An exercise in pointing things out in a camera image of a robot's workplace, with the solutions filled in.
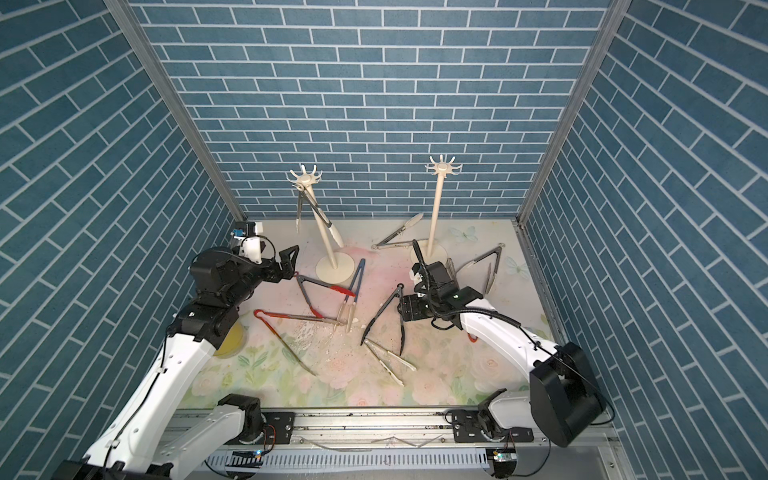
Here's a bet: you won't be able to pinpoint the cream utensil rack right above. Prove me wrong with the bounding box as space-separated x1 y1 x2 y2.
417 155 462 264

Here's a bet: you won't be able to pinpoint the aluminium corner post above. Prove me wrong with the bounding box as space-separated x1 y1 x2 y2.
104 0 247 221
517 0 631 228

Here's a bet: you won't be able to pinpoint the blue wooden tip tongs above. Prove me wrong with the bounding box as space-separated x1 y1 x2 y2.
337 259 366 333

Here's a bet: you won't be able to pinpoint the red tip grey tongs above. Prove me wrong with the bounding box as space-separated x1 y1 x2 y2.
294 273 357 318

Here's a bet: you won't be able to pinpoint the cream silicone steel tongs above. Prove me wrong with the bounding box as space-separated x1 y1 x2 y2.
295 183 345 248

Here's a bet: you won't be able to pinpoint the red ring steel tongs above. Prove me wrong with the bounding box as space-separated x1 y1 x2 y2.
246 313 347 383

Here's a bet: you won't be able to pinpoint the black silicone tongs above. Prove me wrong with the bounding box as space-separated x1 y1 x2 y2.
359 283 407 358

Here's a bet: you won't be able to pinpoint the yellow bowl with items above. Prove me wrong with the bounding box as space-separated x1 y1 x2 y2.
214 320 247 358

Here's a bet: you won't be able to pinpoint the aluminium corner post left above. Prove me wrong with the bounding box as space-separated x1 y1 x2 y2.
104 0 247 221

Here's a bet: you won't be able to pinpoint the cream utensil rack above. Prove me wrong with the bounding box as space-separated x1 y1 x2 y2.
417 155 462 264
286 165 355 284

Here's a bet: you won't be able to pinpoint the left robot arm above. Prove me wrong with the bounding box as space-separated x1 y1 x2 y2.
53 246 299 479

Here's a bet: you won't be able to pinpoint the plain steel scalloped tongs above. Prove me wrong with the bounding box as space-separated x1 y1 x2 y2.
447 243 505 296

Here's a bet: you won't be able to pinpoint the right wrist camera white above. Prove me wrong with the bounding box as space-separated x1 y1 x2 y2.
409 263 424 285

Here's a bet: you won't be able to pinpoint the cream utensil rack left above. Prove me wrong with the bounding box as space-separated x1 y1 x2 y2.
286 165 355 284

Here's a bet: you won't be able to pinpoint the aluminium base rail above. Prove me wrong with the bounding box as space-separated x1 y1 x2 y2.
192 407 634 479

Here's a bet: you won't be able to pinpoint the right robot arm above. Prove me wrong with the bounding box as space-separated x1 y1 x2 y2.
400 262 608 447

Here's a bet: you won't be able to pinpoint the aluminium corner post right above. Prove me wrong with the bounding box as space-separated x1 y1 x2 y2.
517 0 631 228

